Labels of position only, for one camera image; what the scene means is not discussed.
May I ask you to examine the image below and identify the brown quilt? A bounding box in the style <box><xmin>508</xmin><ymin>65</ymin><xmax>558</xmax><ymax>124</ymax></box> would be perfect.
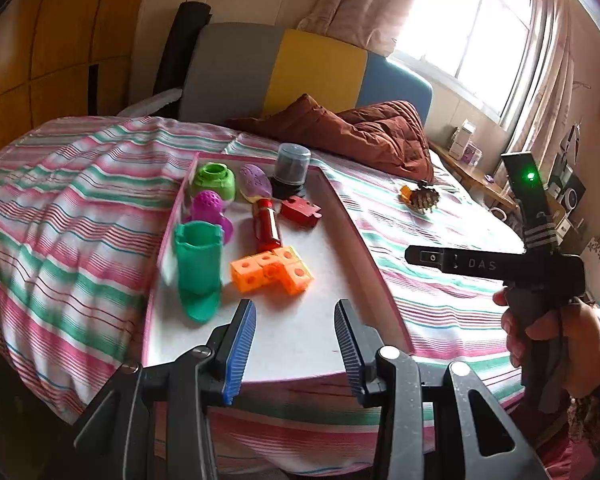
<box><xmin>225</xmin><ymin>94</ymin><xmax>435</xmax><ymax>185</ymax></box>

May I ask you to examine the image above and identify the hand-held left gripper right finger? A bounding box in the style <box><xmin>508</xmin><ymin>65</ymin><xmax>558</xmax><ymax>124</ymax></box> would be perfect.
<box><xmin>333</xmin><ymin>299</ymin><xmax>546</xmax><ymax>480</ymax></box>

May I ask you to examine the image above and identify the grey yellow blue headboard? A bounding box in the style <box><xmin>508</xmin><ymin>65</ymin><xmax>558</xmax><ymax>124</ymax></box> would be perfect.
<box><xmin>177</xmin><ymin>22</ymin><xmax>433</xmax><ymax>133</ymax></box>

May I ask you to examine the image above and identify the bedroom window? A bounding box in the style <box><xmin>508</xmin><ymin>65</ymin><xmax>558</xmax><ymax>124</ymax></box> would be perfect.
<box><xmin>390</xmin><ymin>0</ymin><xmax>543</xmax><ymax>126</ymax></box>

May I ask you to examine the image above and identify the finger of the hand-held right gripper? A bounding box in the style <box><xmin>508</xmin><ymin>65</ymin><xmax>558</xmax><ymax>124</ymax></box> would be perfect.
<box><xmin>405</xmin><ymin>245</ymin><xmax>449</xmax><ymax>274</ymax></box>

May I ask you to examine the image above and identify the purple perforated toy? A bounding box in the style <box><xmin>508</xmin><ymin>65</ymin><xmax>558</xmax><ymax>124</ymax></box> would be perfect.
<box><xmin>190</xmin><ymin>190</ymin><xmax>234</xmax><ymax>246</ymax></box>

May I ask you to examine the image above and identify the clear jar with black base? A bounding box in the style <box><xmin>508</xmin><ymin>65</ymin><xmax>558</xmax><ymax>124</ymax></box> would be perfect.
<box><xmin>271</xmin><ymin>143</ymin><xmax>313</xmax><ymax>200</ymax></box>

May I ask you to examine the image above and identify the red puzzle piece toy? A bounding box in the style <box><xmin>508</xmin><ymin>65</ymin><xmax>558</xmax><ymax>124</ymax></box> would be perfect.
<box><xmin>280</xmin><ymin>196</ymin><xmax>323</xmax><ymax>229</ymax></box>

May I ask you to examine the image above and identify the wooden panelled wardrobe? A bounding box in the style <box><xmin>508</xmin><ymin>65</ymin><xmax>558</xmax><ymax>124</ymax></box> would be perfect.
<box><xmin>0</xmin><ymin>0</ymin><xmax>151</xmax><ymax>156</ymax></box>

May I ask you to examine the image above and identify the red cylinder toy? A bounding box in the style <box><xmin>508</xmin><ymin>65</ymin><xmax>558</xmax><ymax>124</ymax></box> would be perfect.
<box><xmin>252</xmin><ymin>198</ymin><xmax>282</xmax><ymax>251</ymax></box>

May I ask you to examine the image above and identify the wooden bedside desk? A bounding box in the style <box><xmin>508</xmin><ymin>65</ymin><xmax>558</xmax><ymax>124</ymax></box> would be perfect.
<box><xmin>430</xmin><ymin>142</ymin><xmax>518</xmax><ymax>211</ymax></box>

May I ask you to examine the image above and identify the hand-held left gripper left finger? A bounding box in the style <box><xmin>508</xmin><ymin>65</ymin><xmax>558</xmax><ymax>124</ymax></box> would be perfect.
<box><xmin>72</xmin><ymin>299</ymin><xmax>257</xmax><ymax>480</ymax></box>

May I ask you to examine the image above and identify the beige patterned curtain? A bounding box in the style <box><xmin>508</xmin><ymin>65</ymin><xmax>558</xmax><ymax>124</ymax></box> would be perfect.
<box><xmin>297</xmin><ymin>0</ymin><xmax>433</xmax><ymax>56</ymax></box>
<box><xmin>507</xmin><ymin>0</ymin><xmax>576</xmax><ymax>161</ymax></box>

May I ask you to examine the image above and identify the black speaker box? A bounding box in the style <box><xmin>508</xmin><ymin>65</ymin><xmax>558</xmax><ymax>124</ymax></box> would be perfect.
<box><xmin>557</xmin><ymin>172</ymin><xmax>587</xmax><ymax>211</ymax></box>

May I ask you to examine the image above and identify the white carton box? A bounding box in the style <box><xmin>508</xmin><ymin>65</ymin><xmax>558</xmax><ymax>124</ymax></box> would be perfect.
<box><xmin>450</xmin><ymin>120</ymin><xmax>476</xmax><ymax>158</ymax></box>

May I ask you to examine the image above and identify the brown pinecone toy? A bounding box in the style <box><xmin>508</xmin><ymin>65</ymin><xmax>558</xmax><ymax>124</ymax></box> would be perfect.
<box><xmin>400</xmin><ymin>180</ymin><xmax>441</xmax><ymax>213</ymax></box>

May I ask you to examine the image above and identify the black rolled mat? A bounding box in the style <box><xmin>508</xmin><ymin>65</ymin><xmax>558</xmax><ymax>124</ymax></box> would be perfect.
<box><xmin>152</xmin><ymin>1</ymin><xmax>213</xmax><ymax>98</ymax></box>

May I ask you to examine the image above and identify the white pillow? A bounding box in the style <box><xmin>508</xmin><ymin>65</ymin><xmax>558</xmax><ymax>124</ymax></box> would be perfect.
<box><xmin>117</xmin><ymin>87</ymin><xmax>181</xmax><ymax>118</ymax></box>

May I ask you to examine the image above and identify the orange linked cubes toy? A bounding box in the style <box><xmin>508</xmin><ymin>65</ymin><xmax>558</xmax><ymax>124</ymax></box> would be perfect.
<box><xmin>230</xmin><ymin>246</ymin><xmax>314</xmax><ymax>294</ymax></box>

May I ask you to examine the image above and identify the green cup-shaped toy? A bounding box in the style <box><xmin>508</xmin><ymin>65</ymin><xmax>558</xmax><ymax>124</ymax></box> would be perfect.
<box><xmin>173</xmin><ymin>220</ymin><xmax>226</xmax><ymax>325</ymax></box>

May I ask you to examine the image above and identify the white tray with pink rim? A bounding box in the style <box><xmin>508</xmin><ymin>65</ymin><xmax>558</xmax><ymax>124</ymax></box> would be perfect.
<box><xmin>141</xmin><ymin>152</ymin><xmax>413</xmax><ymax>386</ymax></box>

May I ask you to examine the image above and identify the person's right hand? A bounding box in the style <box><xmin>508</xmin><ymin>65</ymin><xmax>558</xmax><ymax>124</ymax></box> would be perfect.
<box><xmin>494</xmin><ymin>290</ymin><xmax>600</xmax><ymax>398</ymax></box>

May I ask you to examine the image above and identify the green round toy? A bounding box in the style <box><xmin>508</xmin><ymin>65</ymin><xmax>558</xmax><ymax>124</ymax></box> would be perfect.
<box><xmin>189</xmin><ymin>162</ymin><xmax>237</xmax><ymax>203</ymax></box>

